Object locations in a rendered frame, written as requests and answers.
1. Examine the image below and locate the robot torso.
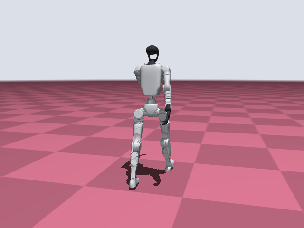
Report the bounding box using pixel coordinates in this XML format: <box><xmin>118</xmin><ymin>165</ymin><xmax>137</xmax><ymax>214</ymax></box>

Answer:
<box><xmin>140</xmin><ymin>63</ymin><xmax>163</xmax><ymax>117</ymax></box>

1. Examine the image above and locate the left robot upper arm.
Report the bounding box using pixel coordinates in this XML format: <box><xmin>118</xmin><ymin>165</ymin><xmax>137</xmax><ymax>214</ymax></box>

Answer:
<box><xmin>134</xmin><ymin>66</ymin><xmax>141</xmax><ymax>85</ymax></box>

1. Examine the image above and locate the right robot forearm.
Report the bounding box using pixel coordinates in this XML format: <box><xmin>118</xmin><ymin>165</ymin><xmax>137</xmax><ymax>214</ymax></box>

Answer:
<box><xmin>164</xmin><ymin>85</ymin><xmax>171</xmax><ymax>109</ymax></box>

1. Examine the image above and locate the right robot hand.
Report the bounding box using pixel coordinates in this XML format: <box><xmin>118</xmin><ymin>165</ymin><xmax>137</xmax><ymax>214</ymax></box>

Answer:
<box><xmin>162</xmin><ymin>104</ymin><xmax>171</xmax><ymax>125</ymax></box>

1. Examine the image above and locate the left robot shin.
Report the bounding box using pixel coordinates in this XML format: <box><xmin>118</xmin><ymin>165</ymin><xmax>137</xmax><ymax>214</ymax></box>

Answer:
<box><xmin>130</xmin><ymin>142</ymin><xmax>140</xmax><ymax>181</ymax></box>

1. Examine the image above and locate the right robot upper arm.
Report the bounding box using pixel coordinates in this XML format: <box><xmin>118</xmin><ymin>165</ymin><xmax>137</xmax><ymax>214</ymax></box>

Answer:
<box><xmin>161</xmin><ymin>65</ymin><xmax>171</xmax><ymax>92</ymax></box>

